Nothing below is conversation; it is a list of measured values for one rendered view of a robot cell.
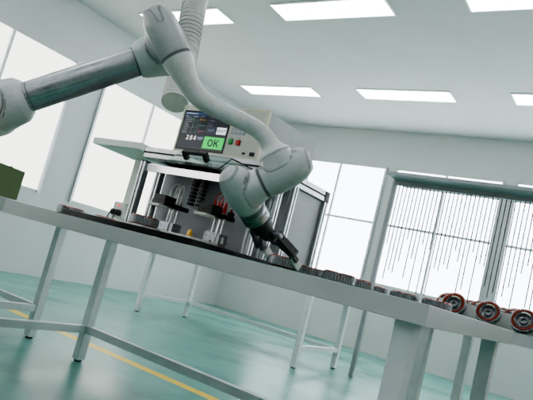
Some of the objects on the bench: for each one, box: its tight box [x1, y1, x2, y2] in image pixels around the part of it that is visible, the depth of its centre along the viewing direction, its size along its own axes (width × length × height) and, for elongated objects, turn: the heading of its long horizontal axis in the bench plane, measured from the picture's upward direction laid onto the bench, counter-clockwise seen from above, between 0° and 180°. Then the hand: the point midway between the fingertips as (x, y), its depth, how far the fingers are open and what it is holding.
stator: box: [321, 269, 356, 286], centre depth 191 cm, size 11×11×4 cm
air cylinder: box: [202, 231, 228, 248], centre depth 220 cm, size 5×8×6 cm
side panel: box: [270, 187, 328, 267], centre depth 230 cm, size 28×3×32 cm, turn 30°
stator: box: [267, 254, 300, 271], centre depth 198 cm, size 11×11×4 cm
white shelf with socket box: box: [93, 137, 163, 221], centre depth 316 cm, size 35×37×46 cm
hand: (283, 261), depth 198 cm, fingers closed on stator, 11 cm apart
